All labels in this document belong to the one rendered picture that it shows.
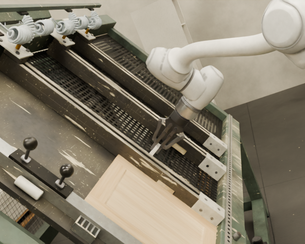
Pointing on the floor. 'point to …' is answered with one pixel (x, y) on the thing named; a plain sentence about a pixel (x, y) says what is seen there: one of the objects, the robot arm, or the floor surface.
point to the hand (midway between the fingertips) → (153, 150)
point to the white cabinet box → (163, 27)
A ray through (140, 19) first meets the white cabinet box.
